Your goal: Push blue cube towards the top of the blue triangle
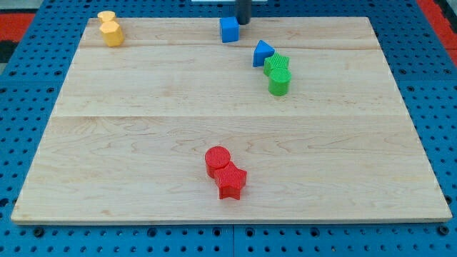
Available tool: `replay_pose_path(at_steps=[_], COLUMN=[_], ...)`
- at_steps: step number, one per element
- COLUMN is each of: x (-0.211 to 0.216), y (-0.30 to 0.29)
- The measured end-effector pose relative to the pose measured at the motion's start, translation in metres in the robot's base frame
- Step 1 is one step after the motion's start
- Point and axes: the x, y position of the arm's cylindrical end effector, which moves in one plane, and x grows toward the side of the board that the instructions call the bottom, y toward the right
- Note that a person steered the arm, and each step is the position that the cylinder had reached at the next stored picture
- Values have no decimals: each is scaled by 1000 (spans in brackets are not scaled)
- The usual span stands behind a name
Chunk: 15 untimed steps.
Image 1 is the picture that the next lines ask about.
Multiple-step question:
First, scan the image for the blue cube block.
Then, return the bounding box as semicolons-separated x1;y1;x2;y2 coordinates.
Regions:
219;16;239;43

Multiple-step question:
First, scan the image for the blue triangle block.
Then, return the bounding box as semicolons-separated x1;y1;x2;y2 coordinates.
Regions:
253;40;275;67

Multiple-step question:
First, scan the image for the red cylinder block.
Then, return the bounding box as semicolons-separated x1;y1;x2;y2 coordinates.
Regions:
204;146;231;178

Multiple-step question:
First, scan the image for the red star block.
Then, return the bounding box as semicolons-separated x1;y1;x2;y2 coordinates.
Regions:
214;161;247;200

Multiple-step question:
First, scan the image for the green cylinder block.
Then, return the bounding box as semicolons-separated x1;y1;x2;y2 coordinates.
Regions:
268;68;291;96

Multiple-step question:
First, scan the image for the green star block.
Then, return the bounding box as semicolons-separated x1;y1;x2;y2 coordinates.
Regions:
263;53;290;76

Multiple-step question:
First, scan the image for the light wooden board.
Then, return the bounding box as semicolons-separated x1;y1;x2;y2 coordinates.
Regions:
11;17;452;225

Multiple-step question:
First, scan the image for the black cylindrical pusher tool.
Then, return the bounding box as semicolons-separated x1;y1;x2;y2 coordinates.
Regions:
234;0;252;25

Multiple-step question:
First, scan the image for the yellow hexagon block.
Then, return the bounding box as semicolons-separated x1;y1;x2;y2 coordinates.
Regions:
99;21;124;47

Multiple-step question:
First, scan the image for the yellow heart block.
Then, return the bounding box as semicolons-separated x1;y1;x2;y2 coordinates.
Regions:
97;10;116;24

